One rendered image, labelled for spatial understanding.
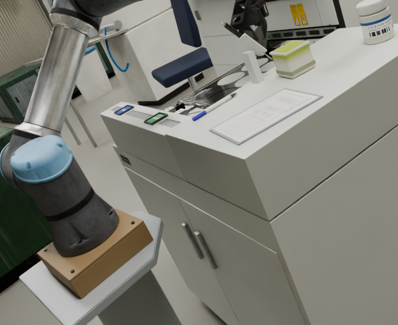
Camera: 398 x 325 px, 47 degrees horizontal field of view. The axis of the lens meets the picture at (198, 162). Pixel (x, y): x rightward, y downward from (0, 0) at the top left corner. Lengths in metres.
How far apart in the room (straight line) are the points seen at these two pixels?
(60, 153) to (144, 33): 4.09
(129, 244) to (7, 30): 8.52
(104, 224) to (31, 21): 8.63
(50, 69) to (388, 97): 0.75
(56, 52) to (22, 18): 8.37
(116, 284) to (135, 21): 4.30
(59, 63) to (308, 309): 0.78
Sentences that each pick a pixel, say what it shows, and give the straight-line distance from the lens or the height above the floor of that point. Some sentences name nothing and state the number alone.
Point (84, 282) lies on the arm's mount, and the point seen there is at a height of 0.85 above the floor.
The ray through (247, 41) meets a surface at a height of 1.08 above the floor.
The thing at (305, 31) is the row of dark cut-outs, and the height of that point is 0.96.
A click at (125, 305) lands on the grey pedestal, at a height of 0.71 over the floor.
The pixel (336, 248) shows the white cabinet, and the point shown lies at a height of 0.65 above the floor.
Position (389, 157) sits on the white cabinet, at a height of 0.76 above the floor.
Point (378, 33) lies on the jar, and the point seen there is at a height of 0.99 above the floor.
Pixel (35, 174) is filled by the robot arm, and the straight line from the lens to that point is 0.95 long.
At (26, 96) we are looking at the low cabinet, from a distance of 7.49.
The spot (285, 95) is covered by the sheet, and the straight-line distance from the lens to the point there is 1.06.
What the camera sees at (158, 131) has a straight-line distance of 1.19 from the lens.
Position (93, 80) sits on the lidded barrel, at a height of 0.26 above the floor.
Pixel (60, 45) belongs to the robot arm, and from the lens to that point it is 1.12.
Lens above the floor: 1.32
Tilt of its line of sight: 23 degrees down
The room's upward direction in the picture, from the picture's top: 24 degrees counter-clockwise
